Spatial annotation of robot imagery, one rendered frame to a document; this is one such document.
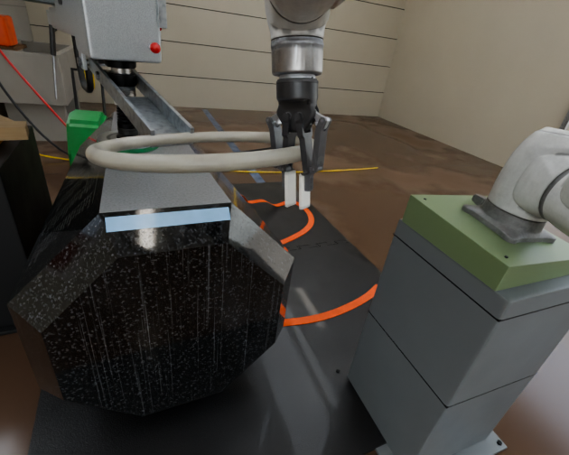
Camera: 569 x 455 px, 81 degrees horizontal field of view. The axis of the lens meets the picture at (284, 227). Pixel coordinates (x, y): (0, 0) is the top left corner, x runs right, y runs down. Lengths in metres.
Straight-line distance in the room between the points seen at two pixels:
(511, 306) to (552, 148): 0.38
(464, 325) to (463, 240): 0.22
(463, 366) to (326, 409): 0.63
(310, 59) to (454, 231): 0.59
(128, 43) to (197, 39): 5.08
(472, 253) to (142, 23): 1.17
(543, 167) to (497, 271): 0.27
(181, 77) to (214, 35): 0.87
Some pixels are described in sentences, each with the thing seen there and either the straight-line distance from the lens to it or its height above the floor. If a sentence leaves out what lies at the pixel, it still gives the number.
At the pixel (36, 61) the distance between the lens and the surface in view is 4.16.
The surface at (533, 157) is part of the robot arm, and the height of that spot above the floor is 1.07.
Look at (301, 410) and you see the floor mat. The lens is 1.47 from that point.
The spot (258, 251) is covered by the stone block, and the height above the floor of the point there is 0.68.
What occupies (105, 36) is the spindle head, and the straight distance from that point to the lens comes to 1.27.
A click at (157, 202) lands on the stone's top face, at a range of 0.96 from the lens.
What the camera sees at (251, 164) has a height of 1.06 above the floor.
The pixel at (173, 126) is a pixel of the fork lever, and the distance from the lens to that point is 1.11.
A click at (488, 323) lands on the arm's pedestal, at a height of 0.72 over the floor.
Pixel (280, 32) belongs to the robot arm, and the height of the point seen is 1.26.
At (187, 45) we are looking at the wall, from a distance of 6.33.
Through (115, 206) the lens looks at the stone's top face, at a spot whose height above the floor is 0.83.
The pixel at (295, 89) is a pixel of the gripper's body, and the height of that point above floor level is 1.18.
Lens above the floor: 1.25
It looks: 29 degrees down
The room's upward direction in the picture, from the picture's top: 8 degrees clockwise
